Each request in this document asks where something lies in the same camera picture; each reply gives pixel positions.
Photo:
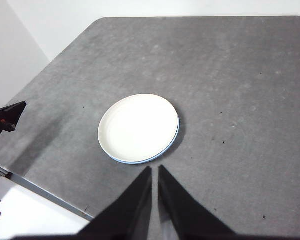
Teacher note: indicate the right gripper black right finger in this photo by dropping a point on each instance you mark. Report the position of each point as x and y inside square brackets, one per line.
[187, 215]

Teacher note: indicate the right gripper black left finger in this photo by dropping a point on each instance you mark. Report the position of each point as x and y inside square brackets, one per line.
[120, 220]

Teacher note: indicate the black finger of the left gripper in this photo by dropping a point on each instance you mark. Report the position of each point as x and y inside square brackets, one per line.
[10, 112]

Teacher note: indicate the blue round plate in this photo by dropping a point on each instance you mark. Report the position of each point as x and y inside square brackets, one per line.
[135, 163]

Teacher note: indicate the white round plate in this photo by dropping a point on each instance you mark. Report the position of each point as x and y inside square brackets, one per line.
[137, 127]

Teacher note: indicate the silver aluminium frame rail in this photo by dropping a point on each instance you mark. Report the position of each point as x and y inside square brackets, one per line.
[0, 171]

